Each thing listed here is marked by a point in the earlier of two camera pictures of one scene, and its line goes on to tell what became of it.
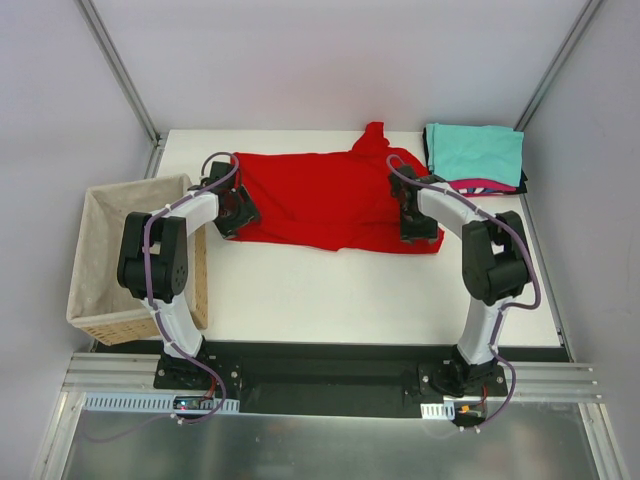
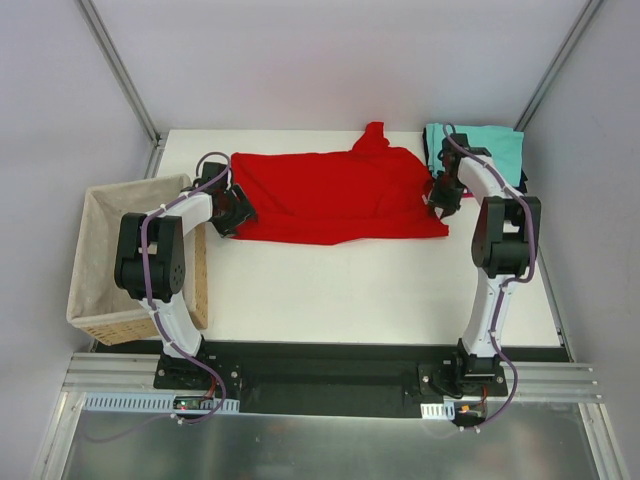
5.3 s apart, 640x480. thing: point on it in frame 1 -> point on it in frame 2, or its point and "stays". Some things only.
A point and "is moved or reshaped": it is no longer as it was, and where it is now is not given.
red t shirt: x=330 y=200 is moved or reshaped
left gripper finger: x=235 y=212 stays
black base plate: x=322 y=379 stays
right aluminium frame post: x=558 y=65 stays
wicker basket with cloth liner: x=99 y=305 stays
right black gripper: x=417 y=230 -> x=443 y=198
